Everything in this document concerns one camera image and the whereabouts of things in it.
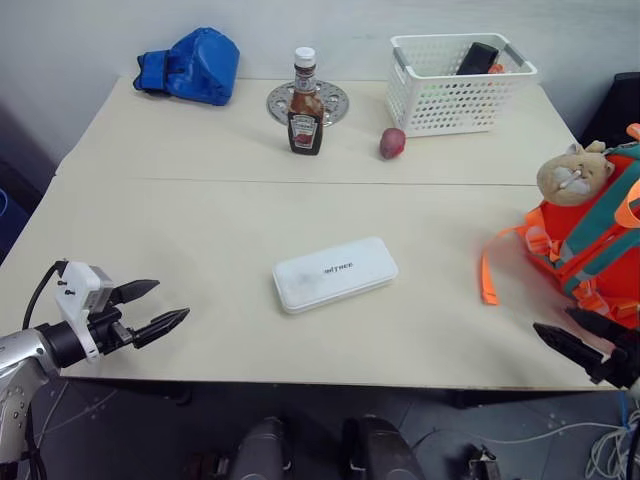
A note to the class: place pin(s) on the ketchup bottle with white cap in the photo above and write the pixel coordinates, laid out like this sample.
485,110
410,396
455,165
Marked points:
305,125

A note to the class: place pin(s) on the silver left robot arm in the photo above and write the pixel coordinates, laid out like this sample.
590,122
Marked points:
19,346

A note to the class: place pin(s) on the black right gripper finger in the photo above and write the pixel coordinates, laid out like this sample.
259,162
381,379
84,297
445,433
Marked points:
595,322
570,347

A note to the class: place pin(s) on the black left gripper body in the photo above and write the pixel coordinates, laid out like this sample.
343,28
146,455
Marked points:
106,331

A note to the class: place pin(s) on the reddish purple potato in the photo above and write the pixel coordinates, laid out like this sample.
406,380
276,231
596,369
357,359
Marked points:
392,144

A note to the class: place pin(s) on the small orange item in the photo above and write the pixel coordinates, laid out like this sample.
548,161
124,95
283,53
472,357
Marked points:
495,68

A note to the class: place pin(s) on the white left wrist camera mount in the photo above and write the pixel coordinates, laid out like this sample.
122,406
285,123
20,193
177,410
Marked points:
75,291

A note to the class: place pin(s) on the beige plush toy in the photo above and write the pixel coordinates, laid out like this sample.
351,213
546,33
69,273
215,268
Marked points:
570,175

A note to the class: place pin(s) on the perforated round metal plate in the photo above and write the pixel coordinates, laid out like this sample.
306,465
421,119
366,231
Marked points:
336,102

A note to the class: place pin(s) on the white perforated plastic basket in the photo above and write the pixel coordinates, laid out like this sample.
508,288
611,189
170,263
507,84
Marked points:
450,102

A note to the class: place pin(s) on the white rectangular case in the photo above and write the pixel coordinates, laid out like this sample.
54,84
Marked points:
335,275

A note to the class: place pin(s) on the black rectangular box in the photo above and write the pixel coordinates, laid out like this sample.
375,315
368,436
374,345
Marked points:
477,57

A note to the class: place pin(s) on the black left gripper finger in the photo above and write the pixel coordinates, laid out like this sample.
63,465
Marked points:
162,325
136,289

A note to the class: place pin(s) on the blue boxing glove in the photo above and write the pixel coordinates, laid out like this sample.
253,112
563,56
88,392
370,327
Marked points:
200,67

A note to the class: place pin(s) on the black chair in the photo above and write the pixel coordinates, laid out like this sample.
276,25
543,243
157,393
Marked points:
617,107

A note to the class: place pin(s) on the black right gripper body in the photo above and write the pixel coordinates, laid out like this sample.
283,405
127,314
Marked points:
625,362

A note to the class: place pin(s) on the dark rounded shape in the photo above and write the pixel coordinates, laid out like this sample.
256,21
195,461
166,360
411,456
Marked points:
262,452
382,450

